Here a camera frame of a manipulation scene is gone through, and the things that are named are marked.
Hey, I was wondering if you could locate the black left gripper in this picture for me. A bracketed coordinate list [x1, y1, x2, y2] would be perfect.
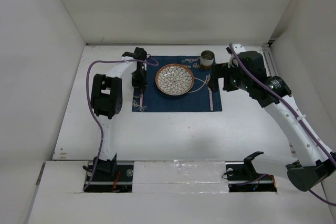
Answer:
[132, 69, 148, 94]

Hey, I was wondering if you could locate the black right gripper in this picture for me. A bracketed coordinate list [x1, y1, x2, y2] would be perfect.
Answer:
[207, 62, 251, 92]

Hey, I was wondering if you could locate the pink handled fork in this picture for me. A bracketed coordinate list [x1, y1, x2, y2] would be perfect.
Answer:
[139, 90, 143, 110]

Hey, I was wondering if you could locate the dark blue cloth placemat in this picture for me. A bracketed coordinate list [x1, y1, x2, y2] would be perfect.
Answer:
[132, 56, 222, 112]

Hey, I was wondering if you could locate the pink handled knife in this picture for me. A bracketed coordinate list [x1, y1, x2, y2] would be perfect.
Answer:
[208, 89, 213, 111]

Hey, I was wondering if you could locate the white cup with cork base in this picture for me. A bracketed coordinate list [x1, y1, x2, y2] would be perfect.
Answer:
[200, 50, 215, 70]

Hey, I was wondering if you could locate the floral patterned ceramic bowl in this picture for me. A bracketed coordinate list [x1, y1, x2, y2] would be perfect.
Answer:
[155, 63, 194, 96]

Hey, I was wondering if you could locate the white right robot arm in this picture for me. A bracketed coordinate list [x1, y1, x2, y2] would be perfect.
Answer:
[208, 44, 335, 192]

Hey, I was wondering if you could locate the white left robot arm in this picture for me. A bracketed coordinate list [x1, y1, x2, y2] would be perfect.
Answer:
[90, 47, 148, 180]

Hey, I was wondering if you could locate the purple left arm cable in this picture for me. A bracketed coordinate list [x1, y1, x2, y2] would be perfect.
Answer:
[83, 55, 159, 192]

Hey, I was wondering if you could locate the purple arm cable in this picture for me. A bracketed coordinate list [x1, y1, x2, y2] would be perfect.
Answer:
[228, 42, 336, 206]
[83, 55, 159, 192]

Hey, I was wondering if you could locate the aluminium rail on right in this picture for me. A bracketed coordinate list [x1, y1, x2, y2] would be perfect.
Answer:
[261, 44, 278, 76]

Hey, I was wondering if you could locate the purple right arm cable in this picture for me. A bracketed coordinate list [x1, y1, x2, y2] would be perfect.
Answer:
[228, 42, 336, 206]

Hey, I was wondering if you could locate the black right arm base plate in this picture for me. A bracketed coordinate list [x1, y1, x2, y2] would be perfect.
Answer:
[222, 151, 277, 193]

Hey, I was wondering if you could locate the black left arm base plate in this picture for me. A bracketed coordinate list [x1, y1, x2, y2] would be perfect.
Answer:
[83, 162, 134, 193]

